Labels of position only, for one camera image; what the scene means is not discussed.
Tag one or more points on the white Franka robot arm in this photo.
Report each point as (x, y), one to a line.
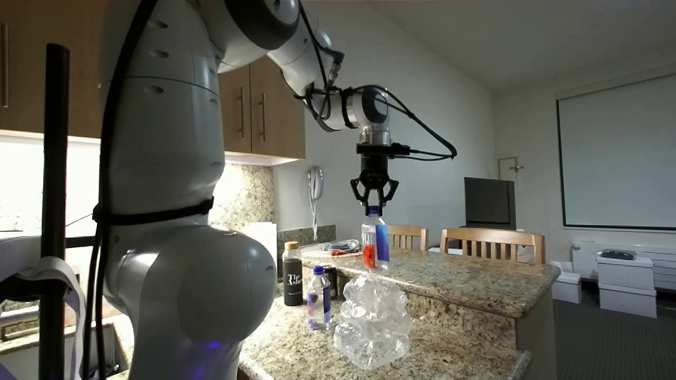
(169, 140)

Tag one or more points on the white window blind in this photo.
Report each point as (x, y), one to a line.
(619, 154)

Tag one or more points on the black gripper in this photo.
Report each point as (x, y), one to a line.
(374, 172)

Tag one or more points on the clear plastic bag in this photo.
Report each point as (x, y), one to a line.
(372, 323)

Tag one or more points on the black television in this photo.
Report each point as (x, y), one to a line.
(489, 204)

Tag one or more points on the small white box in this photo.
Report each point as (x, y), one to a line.
(566, 285)

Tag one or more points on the flat colourful packet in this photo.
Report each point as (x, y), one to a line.
(344, 246)

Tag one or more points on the flat black item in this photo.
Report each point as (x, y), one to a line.
(618, 254)

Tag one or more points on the black vertical pole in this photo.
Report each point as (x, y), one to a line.
(53, 140)

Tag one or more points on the dark bottle with black label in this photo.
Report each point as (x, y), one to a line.
(292, 278)

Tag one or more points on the blue capped water bottle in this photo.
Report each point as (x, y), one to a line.
(320, 299)
(380, 243)

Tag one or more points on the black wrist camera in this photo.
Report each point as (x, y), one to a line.
(380, 148)

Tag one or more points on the white wall handset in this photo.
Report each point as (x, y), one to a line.
(315, 185)

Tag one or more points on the wooden dining chair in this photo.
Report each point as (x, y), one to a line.
(415, 231)
(492, 235)

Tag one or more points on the wall thermostat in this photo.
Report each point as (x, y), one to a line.
(512, 167)

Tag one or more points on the large white box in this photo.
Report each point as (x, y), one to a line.
(625, 281)

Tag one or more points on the wooden wall cabinets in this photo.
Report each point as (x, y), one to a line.
(261, 113)

